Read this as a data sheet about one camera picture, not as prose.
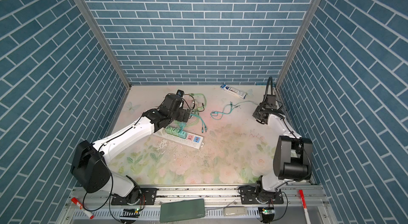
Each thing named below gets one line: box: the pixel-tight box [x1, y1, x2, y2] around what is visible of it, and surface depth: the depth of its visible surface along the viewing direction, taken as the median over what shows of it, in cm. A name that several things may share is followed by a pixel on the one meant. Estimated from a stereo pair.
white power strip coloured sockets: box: [153, 127, 204, 150], surface depth 91 cm
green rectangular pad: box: [159, 198, 206, 223], surface depth 71 cm
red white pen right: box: [298, 189, 311, 224], surface depth 72 cm
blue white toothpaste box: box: [219, 83, 248, 100], surface depth 118 cm
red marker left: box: [71, 196, 95, 220], surface depth 72 cm
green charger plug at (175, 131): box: [171, 127, 181, 137], surface depth 91 cm
